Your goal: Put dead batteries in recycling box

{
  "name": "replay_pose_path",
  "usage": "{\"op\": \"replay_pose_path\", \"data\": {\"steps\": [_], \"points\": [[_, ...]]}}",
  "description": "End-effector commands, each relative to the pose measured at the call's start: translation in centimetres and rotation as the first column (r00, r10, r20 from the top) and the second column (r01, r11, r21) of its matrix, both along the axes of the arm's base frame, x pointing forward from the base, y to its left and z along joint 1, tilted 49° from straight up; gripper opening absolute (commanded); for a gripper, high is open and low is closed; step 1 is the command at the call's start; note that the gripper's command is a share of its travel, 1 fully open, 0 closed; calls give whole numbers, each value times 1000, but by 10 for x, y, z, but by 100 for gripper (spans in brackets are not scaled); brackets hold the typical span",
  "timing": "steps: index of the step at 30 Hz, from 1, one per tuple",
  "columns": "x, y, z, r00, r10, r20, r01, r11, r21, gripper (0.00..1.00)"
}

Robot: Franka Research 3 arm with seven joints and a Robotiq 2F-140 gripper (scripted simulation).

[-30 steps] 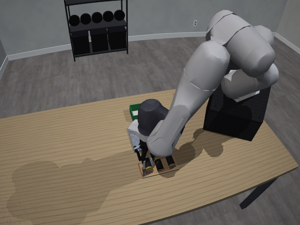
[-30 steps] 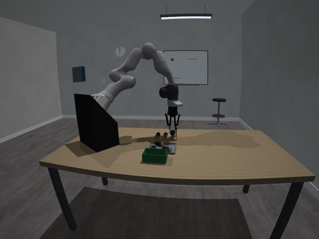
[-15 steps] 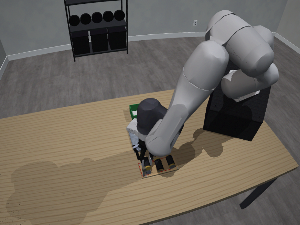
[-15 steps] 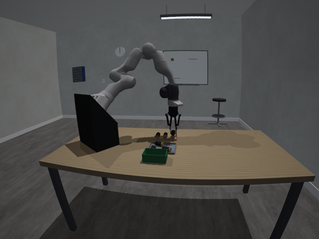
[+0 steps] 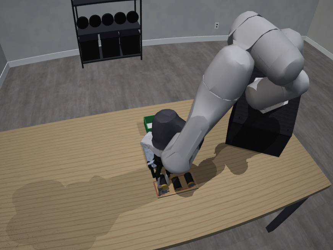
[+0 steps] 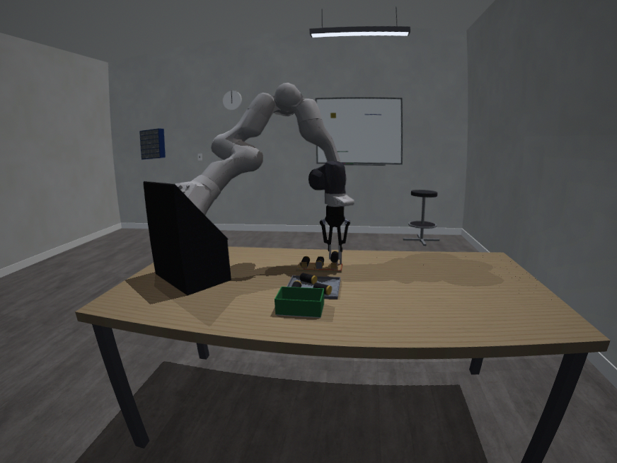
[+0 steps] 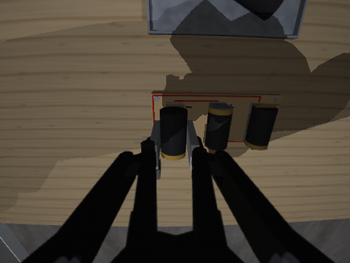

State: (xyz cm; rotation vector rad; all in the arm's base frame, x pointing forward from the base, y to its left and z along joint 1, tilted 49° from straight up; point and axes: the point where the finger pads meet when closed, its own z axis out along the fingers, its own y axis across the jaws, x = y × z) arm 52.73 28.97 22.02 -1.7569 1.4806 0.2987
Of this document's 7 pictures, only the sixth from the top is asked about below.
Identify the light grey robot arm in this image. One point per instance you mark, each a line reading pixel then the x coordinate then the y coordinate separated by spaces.
pixel 240 157

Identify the green open box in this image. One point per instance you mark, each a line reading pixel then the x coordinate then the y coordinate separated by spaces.
pixel 286 305

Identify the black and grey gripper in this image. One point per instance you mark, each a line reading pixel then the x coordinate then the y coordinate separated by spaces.
pixel 334 218

